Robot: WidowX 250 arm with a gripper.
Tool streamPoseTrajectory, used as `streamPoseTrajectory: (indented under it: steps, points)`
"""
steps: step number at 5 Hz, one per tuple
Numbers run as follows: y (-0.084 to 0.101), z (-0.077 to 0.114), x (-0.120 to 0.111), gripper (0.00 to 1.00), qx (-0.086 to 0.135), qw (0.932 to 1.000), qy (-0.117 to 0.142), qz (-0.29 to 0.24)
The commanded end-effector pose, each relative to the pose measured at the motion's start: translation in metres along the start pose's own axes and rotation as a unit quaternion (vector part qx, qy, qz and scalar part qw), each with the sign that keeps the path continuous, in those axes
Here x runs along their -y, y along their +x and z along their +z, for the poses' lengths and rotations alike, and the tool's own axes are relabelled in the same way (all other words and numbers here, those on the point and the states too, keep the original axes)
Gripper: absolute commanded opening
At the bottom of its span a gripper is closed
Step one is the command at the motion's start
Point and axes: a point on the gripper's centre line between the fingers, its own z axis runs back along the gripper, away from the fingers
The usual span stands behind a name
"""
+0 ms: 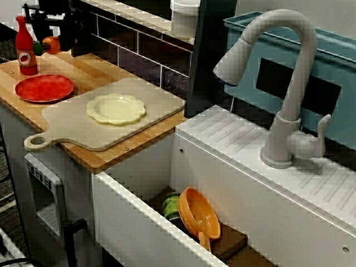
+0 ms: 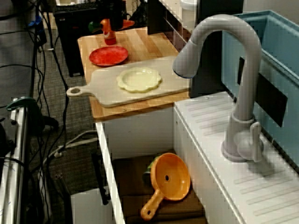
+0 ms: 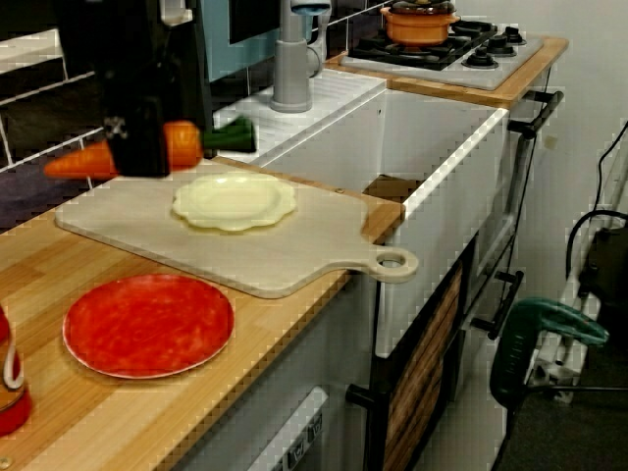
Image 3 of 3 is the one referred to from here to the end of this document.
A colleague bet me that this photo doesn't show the grey toy faucet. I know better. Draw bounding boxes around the grey toy faucet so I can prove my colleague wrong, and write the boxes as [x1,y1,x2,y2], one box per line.
[271,0,335,113]

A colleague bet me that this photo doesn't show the grey toy dishwasher panel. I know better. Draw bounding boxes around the grey toy dishwasher panel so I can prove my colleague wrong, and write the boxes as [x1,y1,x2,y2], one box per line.
[244,386,331,471]

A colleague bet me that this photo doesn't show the thin black cable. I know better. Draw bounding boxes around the thin black cable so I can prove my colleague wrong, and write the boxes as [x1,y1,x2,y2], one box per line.
[596,117,628,217]

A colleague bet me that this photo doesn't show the black drawer handle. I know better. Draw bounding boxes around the black drawer handle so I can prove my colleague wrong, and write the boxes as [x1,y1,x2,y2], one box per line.
[471,269,525,340]

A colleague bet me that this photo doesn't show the black oven handle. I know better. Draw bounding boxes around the black oven handle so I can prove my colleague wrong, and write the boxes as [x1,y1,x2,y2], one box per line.
[507,89,565,139]

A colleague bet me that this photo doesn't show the red sauce bottle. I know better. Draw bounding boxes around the red sauce bottle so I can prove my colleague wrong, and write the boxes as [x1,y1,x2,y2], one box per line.
[0,303,33,436]

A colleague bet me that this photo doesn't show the black cabinet handle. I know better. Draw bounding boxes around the black cabinet handle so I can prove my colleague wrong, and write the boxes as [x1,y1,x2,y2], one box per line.
[344,384,392,409]

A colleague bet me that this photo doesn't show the orange toy pot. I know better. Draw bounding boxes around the orange toy pot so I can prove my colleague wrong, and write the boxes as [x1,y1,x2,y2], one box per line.
[381,0,461,48]

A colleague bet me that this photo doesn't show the white toy kitchen cabinet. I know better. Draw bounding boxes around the white toy kitchen cabinet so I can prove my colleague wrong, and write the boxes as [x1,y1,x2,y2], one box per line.
[166,68,555,471]

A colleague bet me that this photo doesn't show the grey toy stove top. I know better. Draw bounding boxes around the grey toy stove top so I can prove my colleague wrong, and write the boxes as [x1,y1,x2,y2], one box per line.
[339,18,547,92]

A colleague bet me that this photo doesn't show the wood pattern door panel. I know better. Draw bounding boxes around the wood pattern door panel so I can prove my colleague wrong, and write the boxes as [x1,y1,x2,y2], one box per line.
[382,264,465,471]

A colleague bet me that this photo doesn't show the orange toy carrot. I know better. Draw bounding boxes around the orange toy carrot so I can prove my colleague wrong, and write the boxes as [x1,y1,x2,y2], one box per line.
[42,116,257,179]

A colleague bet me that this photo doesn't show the thick black cable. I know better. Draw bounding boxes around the thick black cable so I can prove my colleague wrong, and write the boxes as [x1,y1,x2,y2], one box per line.
[564,209,628,300]

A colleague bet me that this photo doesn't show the cream scalloped plate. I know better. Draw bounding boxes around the cream scalloped plate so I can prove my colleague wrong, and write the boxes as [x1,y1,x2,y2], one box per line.
[171,172,299,233]

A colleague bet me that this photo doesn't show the green power tool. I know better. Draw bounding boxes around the green power tool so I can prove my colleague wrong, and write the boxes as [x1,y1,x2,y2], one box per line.
[490,297,610,408]

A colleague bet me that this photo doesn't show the dark box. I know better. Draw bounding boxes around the dark box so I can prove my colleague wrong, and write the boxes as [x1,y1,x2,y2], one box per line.
[578,226,628,300]

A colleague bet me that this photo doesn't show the red round plate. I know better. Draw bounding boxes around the red round plate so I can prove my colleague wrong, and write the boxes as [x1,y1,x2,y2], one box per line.
[62,273,236,380]

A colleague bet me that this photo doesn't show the dark pot lid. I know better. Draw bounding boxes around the dark pot lid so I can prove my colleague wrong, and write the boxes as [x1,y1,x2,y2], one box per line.
[392,0,456,16]

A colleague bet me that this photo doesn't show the white toy sink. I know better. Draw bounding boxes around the white toy sink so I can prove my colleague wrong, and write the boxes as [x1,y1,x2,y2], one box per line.
[213,68,509,357]

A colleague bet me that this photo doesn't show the pale wooden cutting board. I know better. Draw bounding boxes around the pale wooden cutting board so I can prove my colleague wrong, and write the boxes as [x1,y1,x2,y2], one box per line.
[53,164,421,299]

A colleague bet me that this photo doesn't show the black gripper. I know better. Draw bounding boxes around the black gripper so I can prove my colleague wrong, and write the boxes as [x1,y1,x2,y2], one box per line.
[96,14,200,179]

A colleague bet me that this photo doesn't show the white tool base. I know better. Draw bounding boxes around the white tool base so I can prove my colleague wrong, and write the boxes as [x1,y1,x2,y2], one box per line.
[524,331,590,404]

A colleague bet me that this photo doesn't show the straight black cable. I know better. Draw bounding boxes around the straight black cable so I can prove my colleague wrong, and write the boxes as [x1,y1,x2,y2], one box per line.
[519,384,628,393]

